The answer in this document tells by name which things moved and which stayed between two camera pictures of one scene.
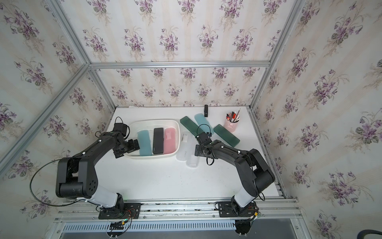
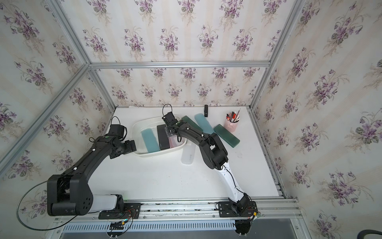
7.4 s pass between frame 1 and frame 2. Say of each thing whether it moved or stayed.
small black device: stayed
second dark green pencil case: stayed
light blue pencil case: stayed
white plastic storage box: moved
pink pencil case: moved
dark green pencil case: stayed
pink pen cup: stayed
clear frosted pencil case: moved
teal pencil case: moved
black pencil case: moved
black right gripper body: moved
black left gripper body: stayed
